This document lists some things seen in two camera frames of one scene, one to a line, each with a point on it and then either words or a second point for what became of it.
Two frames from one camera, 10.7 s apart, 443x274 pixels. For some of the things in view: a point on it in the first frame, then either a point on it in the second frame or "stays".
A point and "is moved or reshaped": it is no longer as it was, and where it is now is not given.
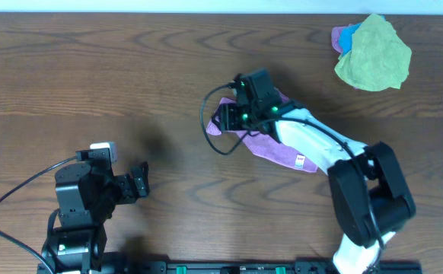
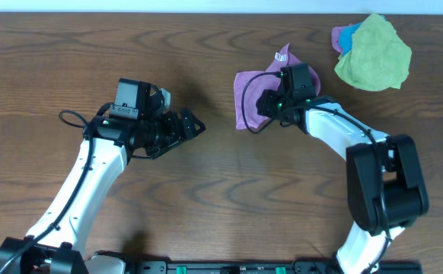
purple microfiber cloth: (263, 144) is moved or reshaped
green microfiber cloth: (379, 58) stays
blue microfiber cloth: (345, 37) stays
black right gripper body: (237, 118) → (273, 106)
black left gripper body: (123, 187) → (163, 129)
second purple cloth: (335, 36) stays
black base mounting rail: (225, 267) stays
